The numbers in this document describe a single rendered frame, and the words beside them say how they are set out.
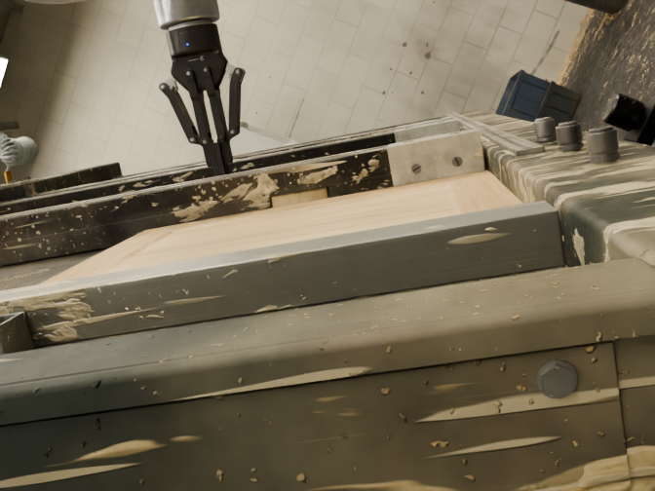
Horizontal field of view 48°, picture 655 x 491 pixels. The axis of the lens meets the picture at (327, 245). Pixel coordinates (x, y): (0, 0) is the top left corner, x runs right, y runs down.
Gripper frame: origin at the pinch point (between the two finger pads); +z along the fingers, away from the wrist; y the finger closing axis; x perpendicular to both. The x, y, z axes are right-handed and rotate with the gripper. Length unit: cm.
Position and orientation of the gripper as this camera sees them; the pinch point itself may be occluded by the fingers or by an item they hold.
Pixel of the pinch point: (220, 166)
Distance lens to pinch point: 112.5
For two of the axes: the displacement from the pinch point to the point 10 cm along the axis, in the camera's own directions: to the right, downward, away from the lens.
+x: -1.1, 2.0, -9.7
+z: 1.9, 9.7, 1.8
